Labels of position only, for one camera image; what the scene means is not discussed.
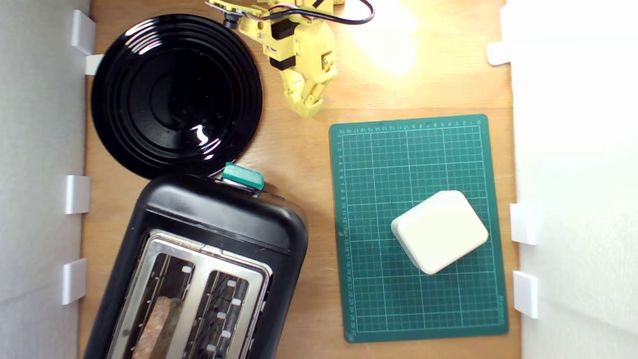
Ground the green taped toaster lever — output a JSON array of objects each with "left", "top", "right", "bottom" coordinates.
[{"left": 221, "top": 162, "right": 265, "bottom": 191}]

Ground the black two-slot toaster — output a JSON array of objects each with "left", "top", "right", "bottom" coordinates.
[{"left": 82, "top": 172, "right": 310, "bottom": 359}]

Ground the green cutting mat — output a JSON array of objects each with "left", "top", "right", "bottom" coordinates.
[{"left": 328, "top": 114, "right": 510, "bottom": 344}]

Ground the black ribbed plate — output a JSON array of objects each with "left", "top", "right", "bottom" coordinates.
[{"left": 91, "top": 13, "right": 263, "bottom": 179}]

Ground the white rounded block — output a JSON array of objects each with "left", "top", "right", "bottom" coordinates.
[{"left": 390, "top": 189, "right": 489, "bottom": 275}]

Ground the brown bread slice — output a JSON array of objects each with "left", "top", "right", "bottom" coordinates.
[{"left": 132, "top": 297, "right": 183, "bottom": 359}]

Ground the black cable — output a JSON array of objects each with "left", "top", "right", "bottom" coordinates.
[{"left": 244, "top": 0, "right": 375, "bottom": 25}]

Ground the yellow wrist camera mount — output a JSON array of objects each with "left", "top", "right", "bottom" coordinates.
[{"left": 206, "top": 0, "right": 270, "bottom": 29}]

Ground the white wall clip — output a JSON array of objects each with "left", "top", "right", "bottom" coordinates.
[
  {"left": 509, "top": 201, "right": 539, "bottom": 245},
  {"left": 512, "top": 270, "right": 540, "bottom": 320},
  {"left": 485, "top": 41, "right": 514, "bottom": 67},
  {"left": 62, "top": 258, "right": 88, "bottom": 306},
  {"left": 85, "top": 53, "right": 105, "bottom": 76},
  {"left": 65, "top": 175, "right": 92, "bottom": 215},
  {"left": 71, "top": 9, "right": 97, "bottom": 56}
]

